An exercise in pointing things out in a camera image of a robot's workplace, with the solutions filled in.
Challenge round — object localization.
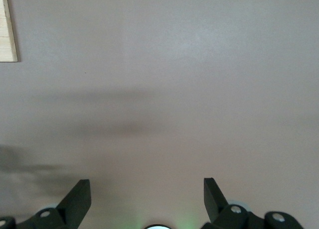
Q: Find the bamboo cutting board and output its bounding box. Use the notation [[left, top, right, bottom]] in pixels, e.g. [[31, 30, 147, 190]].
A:
[[0, 0, 18, 63]]

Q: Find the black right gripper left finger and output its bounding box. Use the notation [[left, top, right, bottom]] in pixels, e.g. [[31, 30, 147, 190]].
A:
[[0, 179, 92, 229]]

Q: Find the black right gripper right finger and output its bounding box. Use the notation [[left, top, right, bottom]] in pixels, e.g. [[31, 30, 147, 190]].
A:
[[200, 177, 304, 229]]

